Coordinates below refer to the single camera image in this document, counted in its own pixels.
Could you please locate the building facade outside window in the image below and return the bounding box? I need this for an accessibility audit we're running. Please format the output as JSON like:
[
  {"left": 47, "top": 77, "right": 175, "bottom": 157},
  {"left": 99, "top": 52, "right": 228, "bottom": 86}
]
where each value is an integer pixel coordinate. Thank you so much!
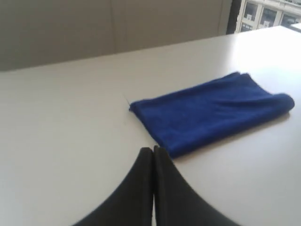
[{"left": 235, "top": 0, "right": 301, "bottom": 33}]

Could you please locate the blue microfibre towel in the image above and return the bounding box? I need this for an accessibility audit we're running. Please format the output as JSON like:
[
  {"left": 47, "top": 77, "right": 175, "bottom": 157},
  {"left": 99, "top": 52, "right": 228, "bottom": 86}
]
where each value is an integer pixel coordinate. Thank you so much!
[{"left": 129, "top": 72, "right": 295, "bottom": 158}]

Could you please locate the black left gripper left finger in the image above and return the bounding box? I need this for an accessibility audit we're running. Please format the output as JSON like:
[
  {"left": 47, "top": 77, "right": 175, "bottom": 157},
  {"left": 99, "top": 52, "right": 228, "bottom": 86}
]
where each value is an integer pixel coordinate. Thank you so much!
[{"left": 75, "top": 147, "right": 153, "bottom": 226}]

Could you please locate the dark window frame post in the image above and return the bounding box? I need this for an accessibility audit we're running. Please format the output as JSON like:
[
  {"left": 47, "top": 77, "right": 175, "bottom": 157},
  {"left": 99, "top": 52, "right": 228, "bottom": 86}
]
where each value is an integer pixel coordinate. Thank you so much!
[{"left": 226, "top": 0, "right": 242, "bottom": 35}]

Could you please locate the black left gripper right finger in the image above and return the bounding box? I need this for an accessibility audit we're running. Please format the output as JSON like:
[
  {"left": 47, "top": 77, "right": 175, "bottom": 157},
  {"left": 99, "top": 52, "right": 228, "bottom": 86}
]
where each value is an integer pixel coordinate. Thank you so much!
[{"left": 153, "top": 146, "right": 235, "bottom": 226}]

